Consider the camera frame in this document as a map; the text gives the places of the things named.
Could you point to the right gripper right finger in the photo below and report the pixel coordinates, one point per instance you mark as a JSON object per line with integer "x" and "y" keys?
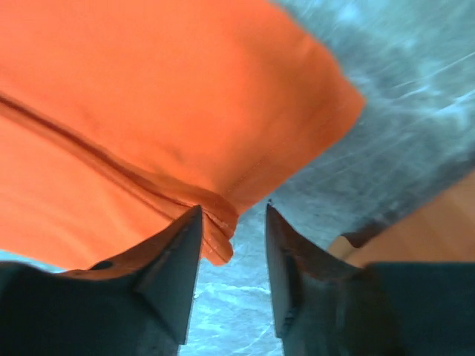
{"x": 325, "y": 306}

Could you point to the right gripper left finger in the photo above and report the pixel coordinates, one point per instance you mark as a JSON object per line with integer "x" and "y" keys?
{"x": 134, "y": 303}

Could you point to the orange t shirt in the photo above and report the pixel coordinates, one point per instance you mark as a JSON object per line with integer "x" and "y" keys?
{"x": 118, "y": 116}

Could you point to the orange plastic basket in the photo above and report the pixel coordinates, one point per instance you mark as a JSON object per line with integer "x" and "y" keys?
{"x": 441, "y": 230}

